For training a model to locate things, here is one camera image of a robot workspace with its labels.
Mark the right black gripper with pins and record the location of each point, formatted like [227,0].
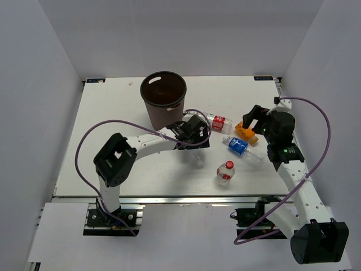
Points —
[254,114]

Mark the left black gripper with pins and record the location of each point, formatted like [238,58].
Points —
[203,134]

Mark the clear bottle blue label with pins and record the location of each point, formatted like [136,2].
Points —
[196,157]

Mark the clear bottle red label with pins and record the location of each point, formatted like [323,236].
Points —
[218,123]

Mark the orange juice bottle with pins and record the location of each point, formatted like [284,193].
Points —
[246,134]
[161,93]

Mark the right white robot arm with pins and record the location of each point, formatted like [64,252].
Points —
[315,236]

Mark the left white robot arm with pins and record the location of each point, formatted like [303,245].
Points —
[115,160]

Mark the brown plastic waste bin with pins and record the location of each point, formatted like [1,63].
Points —
[163,112]

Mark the lying orange juice bottle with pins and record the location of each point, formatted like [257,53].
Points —
[246,134]

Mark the Pocari Sweat blue bottle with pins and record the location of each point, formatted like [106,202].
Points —
[247,153]

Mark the right blue table sticker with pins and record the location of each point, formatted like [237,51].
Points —
[263,78]

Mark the blue table sticker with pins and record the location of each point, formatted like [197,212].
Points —
[95,80]
[263,78]

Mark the small upright red-cap bottle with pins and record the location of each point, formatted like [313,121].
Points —
[225,172]

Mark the left blue table sticker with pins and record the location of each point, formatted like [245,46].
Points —
[95,80]

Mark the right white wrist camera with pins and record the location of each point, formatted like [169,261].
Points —
[282,104]

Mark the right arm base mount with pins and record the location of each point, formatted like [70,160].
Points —
[244,217]

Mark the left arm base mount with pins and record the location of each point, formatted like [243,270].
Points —
[124,222]

